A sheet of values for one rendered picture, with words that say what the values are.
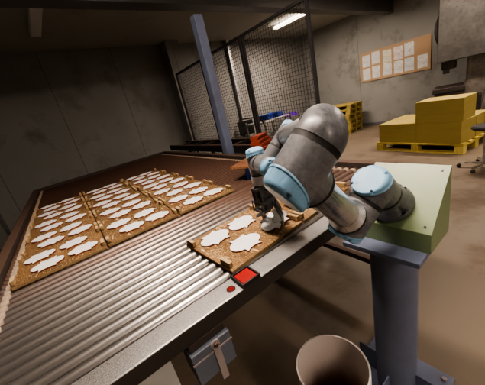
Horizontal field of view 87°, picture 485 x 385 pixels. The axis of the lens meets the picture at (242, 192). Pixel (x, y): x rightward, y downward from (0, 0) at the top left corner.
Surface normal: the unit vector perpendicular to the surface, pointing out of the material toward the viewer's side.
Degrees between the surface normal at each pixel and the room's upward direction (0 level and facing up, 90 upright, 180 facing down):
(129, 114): 90
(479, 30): 90
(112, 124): 90
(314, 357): 87
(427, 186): 45
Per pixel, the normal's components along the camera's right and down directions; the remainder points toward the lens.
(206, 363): 0.59, 0.15
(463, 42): -0.60, 0.39
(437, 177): -0.69, -0.39
